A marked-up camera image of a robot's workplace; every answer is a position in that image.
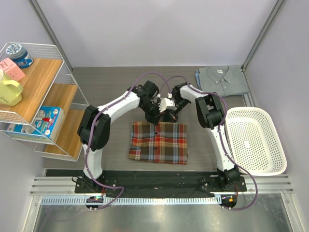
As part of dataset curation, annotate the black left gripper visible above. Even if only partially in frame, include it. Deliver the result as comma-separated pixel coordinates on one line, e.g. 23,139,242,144
140,101,165,125

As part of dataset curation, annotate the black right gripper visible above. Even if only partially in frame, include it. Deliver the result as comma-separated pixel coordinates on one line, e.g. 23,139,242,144
163,98,189,131

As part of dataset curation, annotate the red brown plaid shirt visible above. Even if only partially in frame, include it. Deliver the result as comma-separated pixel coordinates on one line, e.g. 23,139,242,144
128,121,188,165

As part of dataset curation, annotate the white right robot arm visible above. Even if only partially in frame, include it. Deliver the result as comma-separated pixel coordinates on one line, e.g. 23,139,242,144
163,83,240,191

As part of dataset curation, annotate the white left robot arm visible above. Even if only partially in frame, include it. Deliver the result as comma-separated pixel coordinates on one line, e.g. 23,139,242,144
78,81,161,193

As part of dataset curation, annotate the folded light blue shirt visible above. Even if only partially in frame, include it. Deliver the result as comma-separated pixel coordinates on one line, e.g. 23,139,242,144
195,68,206,91

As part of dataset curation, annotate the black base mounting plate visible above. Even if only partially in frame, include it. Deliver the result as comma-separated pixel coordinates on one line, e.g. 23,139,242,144
46,169,247,197

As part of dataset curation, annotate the folded grey button shirt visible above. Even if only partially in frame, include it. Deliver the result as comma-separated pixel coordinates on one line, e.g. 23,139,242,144
199,65,250,97

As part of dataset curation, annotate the white perforated plastic basket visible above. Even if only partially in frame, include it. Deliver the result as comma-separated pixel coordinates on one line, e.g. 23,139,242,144
225,107,287,176

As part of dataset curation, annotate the blue product box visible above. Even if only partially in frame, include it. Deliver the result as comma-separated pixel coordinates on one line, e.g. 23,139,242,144
5,106,64,143

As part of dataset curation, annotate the yellow plastic pitcher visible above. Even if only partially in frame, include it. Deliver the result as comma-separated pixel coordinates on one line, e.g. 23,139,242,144
0,70,23,106

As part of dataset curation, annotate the blue round tin can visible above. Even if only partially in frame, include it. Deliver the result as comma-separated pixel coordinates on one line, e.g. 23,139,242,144
5,43,33,69

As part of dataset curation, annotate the pink small box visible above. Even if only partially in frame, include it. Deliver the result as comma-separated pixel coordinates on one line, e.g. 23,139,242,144
0,58,26,82

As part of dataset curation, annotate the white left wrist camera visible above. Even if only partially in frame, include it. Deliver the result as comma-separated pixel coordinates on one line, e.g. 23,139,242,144
157,94,176,112

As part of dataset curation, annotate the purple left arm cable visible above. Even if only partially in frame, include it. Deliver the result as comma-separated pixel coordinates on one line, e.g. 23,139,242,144
83,72,173,210

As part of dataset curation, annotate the white wire wooden shelf rack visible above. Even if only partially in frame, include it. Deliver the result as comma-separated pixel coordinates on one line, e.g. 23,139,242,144
0,43,89,162

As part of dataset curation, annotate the aluminium frame rail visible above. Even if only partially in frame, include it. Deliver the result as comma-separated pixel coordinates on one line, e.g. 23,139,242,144
30,174,294,196

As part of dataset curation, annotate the white slotted cable duct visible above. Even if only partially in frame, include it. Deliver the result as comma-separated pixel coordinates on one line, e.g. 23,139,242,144
41,195,222,206

